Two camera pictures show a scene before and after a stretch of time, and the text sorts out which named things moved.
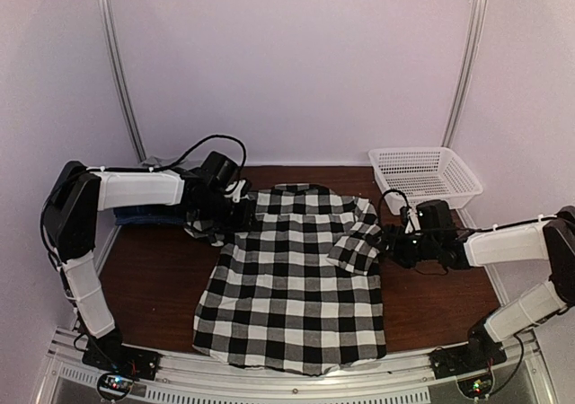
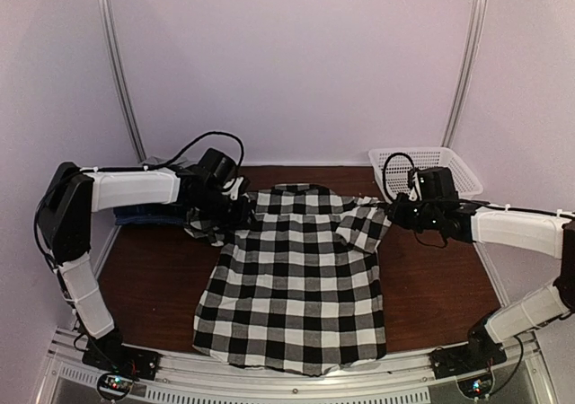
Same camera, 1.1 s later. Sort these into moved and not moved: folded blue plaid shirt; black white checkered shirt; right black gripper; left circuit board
Moved: right black gripper
Not moved: folded blue plaid shirt; black white checkered shirt; left circuit board
